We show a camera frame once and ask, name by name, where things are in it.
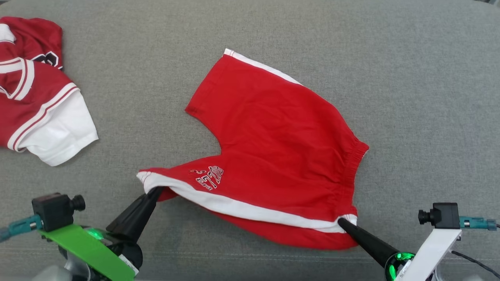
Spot red shorts with white stripes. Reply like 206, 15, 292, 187
136, 48, 370, 251

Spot teal right camera connector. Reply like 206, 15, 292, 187
459, 217, 497, 231

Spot teal camera connector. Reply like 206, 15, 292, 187
459, 217, 497, 231
0, 215, 43, 242

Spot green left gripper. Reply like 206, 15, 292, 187
39, 186, 165, 281

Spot red white basketball jersey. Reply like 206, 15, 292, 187
0, 16, 99, 167

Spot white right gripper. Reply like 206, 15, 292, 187
337, 217, 463, 281

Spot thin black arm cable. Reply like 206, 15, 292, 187
451, 250, 500, 276

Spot teal left camera connector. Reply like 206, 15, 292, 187
0, 215, 43, 242

